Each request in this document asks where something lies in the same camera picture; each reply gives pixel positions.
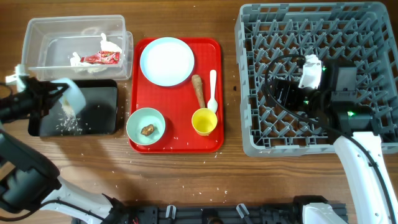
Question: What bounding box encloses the grey-blue dishwasher rack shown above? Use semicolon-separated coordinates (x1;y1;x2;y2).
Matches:
234;2;397;157

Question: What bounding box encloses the pale blue bowl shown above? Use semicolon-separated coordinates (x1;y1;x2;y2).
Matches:
51;78;86;115

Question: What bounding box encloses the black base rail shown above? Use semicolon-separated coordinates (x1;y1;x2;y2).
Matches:
71;195;348;224

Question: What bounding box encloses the yellow plastic cup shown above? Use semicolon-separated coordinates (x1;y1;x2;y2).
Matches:
192;108;218;136

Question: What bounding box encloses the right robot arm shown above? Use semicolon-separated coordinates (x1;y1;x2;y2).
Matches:
262;54;397;223

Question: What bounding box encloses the white crumpled tissue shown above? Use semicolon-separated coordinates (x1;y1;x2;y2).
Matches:
70;33;123;73

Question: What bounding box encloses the red snack wrapper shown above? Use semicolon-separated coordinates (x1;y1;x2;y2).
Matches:
80;51;120;65

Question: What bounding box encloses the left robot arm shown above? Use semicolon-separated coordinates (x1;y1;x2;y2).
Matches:
1;77;130;223

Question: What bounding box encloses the white rice pile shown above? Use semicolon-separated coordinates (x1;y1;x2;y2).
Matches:
56;99;83;136

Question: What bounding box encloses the black waste tray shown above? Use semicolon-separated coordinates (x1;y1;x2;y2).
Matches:
28;79;118;137

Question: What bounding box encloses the brown root vegetable piece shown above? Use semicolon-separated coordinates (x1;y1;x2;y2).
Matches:
192;75;206;108

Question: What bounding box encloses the clear plastic waste bin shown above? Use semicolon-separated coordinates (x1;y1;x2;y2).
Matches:
21;15;134;81

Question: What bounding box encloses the large pale blue plate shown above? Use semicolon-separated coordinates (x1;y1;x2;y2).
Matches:
140;37;195;87

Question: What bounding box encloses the brown food scrap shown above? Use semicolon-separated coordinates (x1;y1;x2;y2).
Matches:
141;124;155;136

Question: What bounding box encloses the white plastic spoon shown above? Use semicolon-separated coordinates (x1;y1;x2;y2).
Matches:
207;70;218;113

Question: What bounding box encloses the pale green bowl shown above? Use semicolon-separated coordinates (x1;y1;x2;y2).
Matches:
126;108;165;146

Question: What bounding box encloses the red plastic tray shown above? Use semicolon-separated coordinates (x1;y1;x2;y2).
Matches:
129;37;224;154

